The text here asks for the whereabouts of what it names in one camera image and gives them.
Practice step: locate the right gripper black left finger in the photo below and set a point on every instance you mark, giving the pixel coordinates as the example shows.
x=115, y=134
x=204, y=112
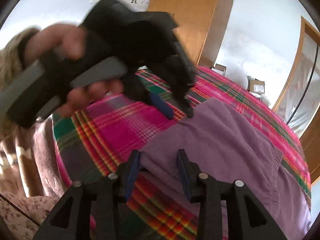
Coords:
x=70, y=217

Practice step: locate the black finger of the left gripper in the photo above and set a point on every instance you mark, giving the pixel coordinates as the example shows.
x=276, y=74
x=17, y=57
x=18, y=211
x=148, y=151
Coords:
x=183, y=104
x=136, y=91

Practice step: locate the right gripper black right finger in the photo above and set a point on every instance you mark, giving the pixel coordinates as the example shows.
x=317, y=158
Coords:
x=247, y=218

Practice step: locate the purple fleece garment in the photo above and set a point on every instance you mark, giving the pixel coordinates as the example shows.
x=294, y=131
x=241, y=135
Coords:
x=227, y=147

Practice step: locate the left floral sleeve forearm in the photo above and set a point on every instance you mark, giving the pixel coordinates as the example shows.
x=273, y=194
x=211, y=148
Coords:
x=12, y=57

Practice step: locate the plastic curtain with zipper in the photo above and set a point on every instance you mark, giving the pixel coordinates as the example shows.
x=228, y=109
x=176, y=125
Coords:
x=300, y=101

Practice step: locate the person left hand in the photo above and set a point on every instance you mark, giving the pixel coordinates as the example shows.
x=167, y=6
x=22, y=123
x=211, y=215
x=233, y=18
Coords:
x=70, y=40

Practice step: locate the white open cardboard box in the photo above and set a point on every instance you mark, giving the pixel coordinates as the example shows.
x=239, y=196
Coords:
x=220, y=69

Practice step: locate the pink green plaid bedspread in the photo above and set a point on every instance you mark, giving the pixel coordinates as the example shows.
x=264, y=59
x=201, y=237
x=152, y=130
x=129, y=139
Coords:
x=95, y=141

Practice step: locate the brown cardboard box with label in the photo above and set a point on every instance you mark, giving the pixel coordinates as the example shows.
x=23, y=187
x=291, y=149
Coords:
x=256, y=86

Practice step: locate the brown fleece blanket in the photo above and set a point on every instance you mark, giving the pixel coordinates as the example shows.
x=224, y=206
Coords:
x=28, y=162

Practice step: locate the wooden wardrobe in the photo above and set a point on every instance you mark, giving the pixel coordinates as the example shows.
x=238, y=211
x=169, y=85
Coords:
x=201, y=26

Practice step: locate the wooden door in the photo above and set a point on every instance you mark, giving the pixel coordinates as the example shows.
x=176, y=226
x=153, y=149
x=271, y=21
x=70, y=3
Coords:
x=310, y=143

